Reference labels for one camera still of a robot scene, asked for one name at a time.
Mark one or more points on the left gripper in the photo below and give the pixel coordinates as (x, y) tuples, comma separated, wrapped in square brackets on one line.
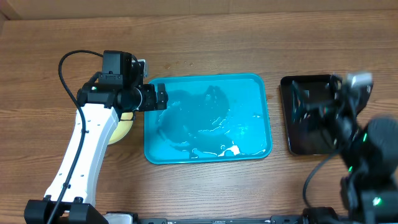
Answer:
[(149, 103)]

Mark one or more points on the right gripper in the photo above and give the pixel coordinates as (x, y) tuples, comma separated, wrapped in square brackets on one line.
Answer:
[(355, 115)]

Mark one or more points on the black rectangular tray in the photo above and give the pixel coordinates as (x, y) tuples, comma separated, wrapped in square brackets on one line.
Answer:
[(305, 134)]

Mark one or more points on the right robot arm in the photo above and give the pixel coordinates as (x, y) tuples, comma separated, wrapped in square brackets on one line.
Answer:
[(369, 191)]

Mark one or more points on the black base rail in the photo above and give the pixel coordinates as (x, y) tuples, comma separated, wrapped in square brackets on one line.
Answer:
[(217, 221)]

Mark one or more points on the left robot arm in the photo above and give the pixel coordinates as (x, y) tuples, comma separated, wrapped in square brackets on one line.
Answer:
[(100, 103)]

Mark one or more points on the teal plastic serving tray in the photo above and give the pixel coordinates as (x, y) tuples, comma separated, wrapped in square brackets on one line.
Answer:
[(209, 118)]

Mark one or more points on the green plate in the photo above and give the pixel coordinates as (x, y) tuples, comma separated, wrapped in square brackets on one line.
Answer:
[(122, 128)]

